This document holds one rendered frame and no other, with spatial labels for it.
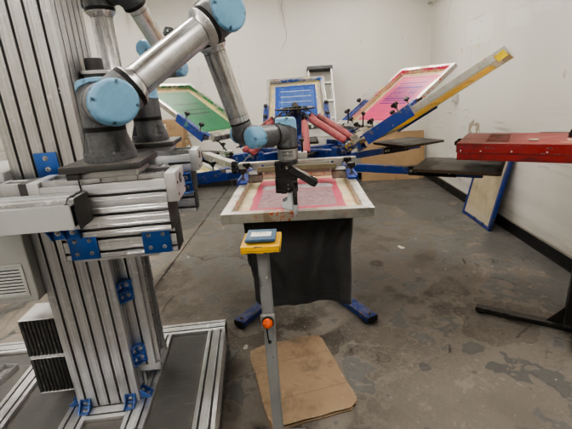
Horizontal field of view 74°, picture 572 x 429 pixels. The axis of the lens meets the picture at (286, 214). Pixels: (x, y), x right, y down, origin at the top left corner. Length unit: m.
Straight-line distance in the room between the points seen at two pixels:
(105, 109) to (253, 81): 5.13
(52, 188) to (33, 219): 0.13
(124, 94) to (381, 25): 5.43
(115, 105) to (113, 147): 0.18
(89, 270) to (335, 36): 5.21
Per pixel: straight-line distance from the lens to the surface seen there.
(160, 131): 1.71
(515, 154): 2.22
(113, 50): 1.82
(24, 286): 1.64
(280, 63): 6.11
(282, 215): 1.43
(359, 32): 6.20
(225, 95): 1.38
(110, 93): 1.08
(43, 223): 1.20
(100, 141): 1.22
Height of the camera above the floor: 1.42
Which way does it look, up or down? 18 degrees down
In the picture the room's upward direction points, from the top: 4 degrees counter-clockwise
